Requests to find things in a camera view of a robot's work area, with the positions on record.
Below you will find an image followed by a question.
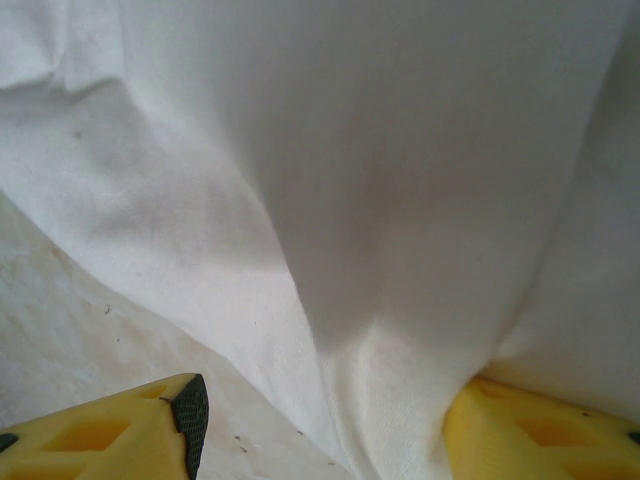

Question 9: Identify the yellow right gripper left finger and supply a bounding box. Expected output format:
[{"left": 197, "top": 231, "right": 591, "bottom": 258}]
[{"left": 0, "top": 372, "right": 210, "bottom": 480}]

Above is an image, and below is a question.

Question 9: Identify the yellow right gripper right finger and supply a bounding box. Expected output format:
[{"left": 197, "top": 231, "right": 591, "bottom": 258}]
[{"left": 443, "top": 376, "right": 640, "bottom": 480}]

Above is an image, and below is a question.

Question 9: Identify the white printed t-shirt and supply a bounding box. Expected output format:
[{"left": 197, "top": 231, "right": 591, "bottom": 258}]
[{"left": 0, "top": 0, "right": 640, "bottom": 480}]

